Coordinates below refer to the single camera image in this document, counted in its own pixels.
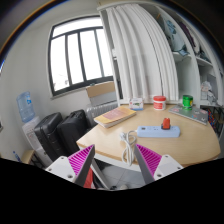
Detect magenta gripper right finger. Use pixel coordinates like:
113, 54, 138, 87
134, 144, 182, 184

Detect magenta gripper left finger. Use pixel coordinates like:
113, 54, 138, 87
46, 145, 95, 187

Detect orange charger plug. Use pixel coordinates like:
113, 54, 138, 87
161, 118, 171, 130

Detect white water dispenser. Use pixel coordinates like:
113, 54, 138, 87
22, 116, 52, 167

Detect light blue power strip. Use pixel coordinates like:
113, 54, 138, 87
137, 126, 180, 138

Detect black suitcase right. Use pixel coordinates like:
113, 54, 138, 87
57, 109, 88, 154

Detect black suitcase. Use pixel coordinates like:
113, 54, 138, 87
57, 109, 88, 154
34, 112, 65, 161

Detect black suitcase left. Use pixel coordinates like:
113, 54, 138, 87
34, 112, 65, 161

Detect white radiator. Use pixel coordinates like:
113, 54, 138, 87
86, 101, 118, 127

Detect yellow book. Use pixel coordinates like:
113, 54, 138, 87
94, 106, 136, 128

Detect small white tissue box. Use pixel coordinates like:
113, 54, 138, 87
129, 98, 144, 111

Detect white jar red lid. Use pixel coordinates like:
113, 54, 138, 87
153, 96, 166, 110

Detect grey laptop with stickers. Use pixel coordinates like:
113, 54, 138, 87
170, 104, 208, 125

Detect green can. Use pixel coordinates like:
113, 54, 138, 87
182, 95, 193, 110

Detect cardboard box on radiator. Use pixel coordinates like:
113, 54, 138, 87
86, 81, 115, 98

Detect blue water bottle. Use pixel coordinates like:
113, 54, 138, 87
16, 91, 35, 123

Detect white shelf unit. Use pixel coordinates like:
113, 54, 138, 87
153, 5, 224, 140

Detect black framed window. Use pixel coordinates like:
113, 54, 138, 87
48, 16, 113, 96

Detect white power strip cable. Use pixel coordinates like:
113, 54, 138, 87
119, 130, 139, 167

